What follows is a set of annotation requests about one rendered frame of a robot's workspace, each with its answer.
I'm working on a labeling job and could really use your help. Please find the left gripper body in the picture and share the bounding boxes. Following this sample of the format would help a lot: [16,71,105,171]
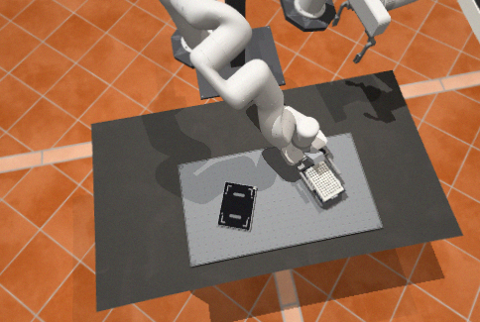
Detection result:
[348,0,391,38]

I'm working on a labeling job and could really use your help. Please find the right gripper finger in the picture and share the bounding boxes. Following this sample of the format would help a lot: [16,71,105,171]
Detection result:
[324,150,341,176]
[297,157,314,191]

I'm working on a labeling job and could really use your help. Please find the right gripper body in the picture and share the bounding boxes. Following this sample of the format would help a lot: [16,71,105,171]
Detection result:
[281,130,327,165]

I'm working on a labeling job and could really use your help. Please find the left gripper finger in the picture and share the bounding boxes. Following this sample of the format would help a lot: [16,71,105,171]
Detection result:
[332,0,354,27]
[353,30,376,63]

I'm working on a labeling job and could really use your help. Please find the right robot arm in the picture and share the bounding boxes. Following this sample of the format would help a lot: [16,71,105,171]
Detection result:
[159,0,326,165]

